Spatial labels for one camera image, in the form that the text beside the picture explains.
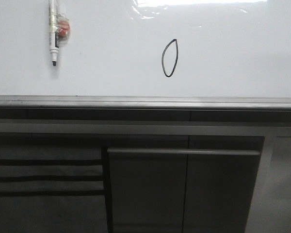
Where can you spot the grey whiteboard stand frame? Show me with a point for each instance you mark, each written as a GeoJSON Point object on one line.
{"type": "Point", "coordinates": [270, 210]}

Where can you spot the red magnet taped to marker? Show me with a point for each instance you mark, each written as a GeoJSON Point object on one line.
{"type": "Point", "coordinates": [63, 26]}

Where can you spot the white whiteboard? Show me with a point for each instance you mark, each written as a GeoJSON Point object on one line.
{"type": "Point", "coordinates": [168, 48]}

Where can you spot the white black-tip whiteboard marker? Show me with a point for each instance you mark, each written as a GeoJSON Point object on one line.
{"type": "Point", "coordinates": [53, 31]}

